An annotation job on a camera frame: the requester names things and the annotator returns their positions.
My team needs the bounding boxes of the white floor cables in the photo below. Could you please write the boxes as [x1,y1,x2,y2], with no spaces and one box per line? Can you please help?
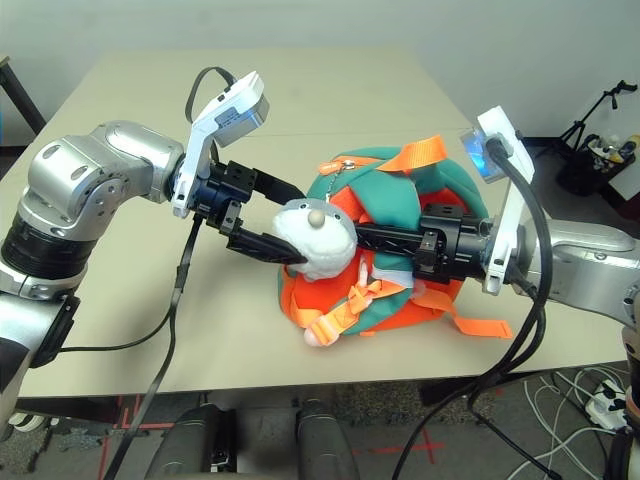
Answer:
[504,367,627,480]

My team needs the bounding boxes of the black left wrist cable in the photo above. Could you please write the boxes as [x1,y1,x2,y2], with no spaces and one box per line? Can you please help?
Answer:
[62,65,237,480]

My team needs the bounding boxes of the dark grey robot left leg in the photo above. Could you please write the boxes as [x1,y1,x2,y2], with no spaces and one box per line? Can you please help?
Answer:
[148,404,237,480]

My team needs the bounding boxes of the white black shoe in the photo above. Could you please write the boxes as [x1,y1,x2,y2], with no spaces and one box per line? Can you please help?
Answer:
[7,412,51,434]

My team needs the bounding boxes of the grey plush mole keychain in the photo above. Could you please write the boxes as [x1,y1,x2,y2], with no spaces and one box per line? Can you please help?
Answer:
[269,197,359,281]

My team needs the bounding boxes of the green and orange backpack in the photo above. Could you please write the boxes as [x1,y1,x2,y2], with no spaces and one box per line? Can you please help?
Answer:
[277,133,515,349]

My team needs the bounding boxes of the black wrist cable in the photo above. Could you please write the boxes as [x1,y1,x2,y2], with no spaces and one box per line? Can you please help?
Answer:
[62,65,237,480]
[392,134,555,480]

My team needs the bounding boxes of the dark grey robot right leg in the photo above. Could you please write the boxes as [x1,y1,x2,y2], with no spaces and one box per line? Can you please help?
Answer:
[294,398,362,480]

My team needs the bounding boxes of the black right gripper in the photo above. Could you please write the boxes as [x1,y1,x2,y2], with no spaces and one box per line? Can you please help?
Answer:
[354,204,494,286]

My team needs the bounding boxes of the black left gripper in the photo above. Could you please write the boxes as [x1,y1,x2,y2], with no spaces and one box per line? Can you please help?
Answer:
[194,160,307,265]

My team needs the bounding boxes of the beige side table black frame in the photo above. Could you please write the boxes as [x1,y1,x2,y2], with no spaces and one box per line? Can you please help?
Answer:
[0,52,47,137]

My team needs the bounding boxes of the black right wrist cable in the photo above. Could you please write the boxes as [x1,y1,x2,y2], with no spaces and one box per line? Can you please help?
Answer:
[392,134,555,480]

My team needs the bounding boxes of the black bin with items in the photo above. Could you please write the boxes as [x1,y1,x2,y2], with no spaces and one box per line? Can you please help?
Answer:
[582,132,640,197]

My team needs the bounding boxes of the white power strip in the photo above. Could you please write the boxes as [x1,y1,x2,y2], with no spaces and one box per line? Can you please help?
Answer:
[584,379,629,432]

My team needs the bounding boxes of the black tripod stand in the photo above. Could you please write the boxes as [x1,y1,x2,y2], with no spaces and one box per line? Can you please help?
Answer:
[557,79,639,151]

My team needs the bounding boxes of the black table base bar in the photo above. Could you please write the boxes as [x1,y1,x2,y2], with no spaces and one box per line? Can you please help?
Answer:
[418,377,506,407]

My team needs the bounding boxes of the dark grey robot leg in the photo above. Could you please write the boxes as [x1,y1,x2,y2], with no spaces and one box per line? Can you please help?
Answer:
[294,398,362,480]
[148,404,237,480]

